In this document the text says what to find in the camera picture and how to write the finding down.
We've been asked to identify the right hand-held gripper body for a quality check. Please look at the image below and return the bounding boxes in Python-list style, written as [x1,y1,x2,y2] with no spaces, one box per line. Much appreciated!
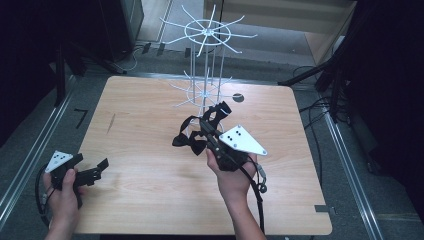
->
[206,124,269,173]

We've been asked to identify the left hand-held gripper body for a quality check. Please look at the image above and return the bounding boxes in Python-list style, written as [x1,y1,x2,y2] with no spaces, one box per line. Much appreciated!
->
[44,150,102,209]

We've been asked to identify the dark bow tie with strap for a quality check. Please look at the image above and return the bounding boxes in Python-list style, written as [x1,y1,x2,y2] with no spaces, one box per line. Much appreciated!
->
[171,100,233,157]

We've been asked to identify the white wire display rack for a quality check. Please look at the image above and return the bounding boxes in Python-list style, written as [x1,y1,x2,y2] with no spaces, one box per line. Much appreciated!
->
[159,3,259,135]

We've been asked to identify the person's right hand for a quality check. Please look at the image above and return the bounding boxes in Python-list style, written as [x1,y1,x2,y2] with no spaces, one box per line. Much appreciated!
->
[205,147,259,205]

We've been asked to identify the person's left hand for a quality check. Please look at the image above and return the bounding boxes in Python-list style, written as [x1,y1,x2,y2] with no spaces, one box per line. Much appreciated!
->
[42,168,84,232]

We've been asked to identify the black metal stand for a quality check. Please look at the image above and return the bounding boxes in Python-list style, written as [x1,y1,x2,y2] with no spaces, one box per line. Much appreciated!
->
[53,39,128,108]
[277,49,351,114]

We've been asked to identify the black cabinet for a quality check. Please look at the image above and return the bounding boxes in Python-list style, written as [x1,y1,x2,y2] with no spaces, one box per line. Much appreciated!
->
[98,0,145,63]

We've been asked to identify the light wooden furniture panel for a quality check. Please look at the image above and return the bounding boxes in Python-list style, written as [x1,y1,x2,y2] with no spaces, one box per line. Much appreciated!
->
[203,0,357,66]

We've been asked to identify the metal floor rail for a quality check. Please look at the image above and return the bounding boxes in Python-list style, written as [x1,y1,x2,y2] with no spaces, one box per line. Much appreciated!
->
[0,74,78,223]
[323,109,385,240]

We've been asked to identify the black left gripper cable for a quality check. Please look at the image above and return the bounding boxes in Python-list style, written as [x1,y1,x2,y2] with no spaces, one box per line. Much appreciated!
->
[34,164,54,228]

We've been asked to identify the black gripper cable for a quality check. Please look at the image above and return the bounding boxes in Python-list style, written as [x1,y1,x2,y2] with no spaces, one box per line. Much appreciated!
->
[238,156,269,234]
[34,164,54,228]

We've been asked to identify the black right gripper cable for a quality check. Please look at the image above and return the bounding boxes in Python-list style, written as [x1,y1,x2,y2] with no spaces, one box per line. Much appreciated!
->
[238,156,269,234]

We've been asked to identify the black floor cables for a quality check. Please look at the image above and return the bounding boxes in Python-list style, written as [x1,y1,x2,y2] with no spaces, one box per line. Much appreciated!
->
[292,64,344,188]

